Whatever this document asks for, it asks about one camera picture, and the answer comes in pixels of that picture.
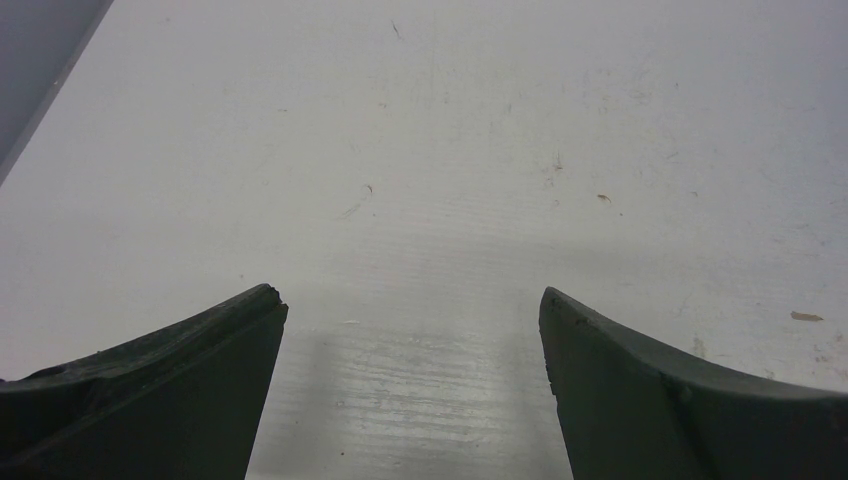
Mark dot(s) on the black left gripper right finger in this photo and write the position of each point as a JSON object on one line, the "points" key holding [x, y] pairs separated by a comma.
{"points": [[632, 407]]}

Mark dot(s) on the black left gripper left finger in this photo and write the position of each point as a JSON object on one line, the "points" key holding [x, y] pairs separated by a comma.
{"points": [[183, 402]]}

